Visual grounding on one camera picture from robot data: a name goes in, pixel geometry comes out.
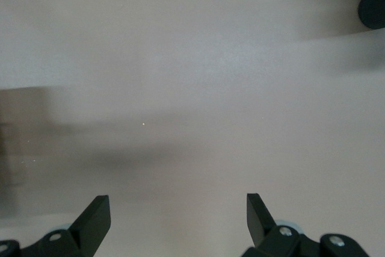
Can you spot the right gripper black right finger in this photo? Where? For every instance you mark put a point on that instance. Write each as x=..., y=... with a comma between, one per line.
x=258, y=221

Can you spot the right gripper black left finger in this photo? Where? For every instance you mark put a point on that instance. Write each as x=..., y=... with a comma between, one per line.
x=87, y=227

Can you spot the table cover sheet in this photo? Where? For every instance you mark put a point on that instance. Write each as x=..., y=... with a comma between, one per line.
x=180, y=58

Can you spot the black round object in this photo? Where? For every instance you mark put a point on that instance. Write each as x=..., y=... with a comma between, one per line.
x=374, y=7

